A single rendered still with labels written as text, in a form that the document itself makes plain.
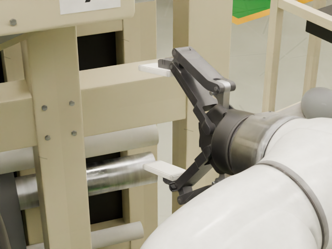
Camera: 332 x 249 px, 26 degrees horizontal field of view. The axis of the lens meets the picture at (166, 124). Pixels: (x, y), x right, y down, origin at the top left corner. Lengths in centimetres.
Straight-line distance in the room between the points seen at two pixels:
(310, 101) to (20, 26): 271
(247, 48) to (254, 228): 424
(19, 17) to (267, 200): 55
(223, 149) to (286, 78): 368
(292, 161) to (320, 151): 3
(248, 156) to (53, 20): 42
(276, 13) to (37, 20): 253
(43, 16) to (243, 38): 395
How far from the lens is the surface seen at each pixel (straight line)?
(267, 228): 60
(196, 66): 86
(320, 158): 66
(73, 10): 106
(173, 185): 93
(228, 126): 80
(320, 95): 363
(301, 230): 62
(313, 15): 333
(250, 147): 75
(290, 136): 70
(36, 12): 105
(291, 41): 495
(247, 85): 435
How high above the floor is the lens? 207
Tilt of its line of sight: 32 degrees down
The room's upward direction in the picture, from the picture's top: straight up
